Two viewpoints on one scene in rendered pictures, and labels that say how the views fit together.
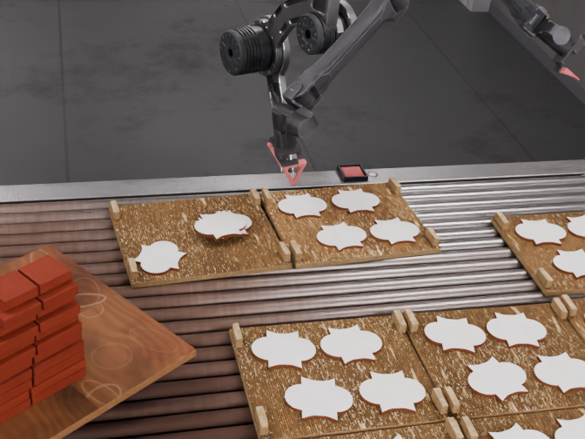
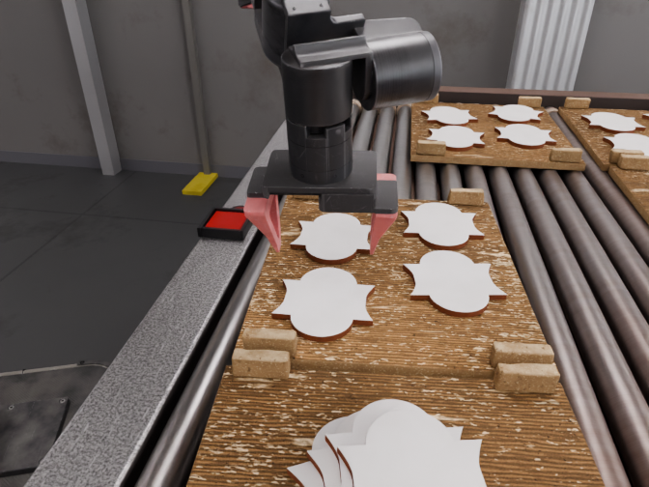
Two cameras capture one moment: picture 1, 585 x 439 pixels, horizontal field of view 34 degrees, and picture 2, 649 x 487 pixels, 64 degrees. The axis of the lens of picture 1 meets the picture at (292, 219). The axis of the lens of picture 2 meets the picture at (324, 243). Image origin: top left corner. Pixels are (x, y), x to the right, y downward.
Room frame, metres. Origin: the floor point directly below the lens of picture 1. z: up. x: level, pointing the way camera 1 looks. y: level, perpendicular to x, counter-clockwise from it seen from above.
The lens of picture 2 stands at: (2.01, 0.44, 1.33)
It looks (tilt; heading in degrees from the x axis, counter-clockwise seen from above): 31 degrees down; 296
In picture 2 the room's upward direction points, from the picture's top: straight up
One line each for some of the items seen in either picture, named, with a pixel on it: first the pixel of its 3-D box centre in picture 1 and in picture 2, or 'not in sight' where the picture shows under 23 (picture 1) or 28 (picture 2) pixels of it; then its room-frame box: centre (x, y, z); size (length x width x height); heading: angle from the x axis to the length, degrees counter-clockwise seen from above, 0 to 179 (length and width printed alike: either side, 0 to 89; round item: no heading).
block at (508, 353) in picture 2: (295, 250); (521, 357); (2.00, -0.02, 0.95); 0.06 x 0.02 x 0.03; 21
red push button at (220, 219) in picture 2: (352, 173); (227, 223); (2.48, -0.17, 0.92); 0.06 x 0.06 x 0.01; 17
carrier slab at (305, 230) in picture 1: (346, 222); (387, 266); (2.20, -0.15, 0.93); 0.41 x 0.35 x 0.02; 111
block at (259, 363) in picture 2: (255, 196); (261, 363); (2.24, 0.11, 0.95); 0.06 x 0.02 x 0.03; 22
